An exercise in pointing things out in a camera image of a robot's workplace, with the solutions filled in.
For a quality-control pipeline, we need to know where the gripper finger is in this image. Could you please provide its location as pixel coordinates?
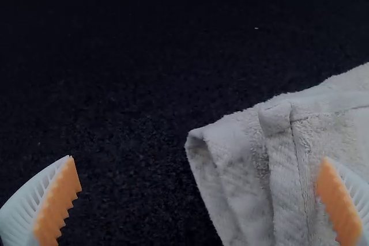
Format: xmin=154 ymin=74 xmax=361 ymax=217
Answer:
xmin=314 ymin=156 xmax=369 ymax=246
xmin=0 ymin=155 xmax=83 ymax=246

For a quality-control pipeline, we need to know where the pale towel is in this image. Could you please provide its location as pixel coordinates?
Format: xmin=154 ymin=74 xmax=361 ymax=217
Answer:
xmin=184 ymin=62 xmax=369 ymax=246

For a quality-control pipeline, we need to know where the black mat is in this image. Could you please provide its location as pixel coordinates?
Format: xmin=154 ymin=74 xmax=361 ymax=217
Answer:
xmin=0 ymin=0 xmax=369 ymax=246

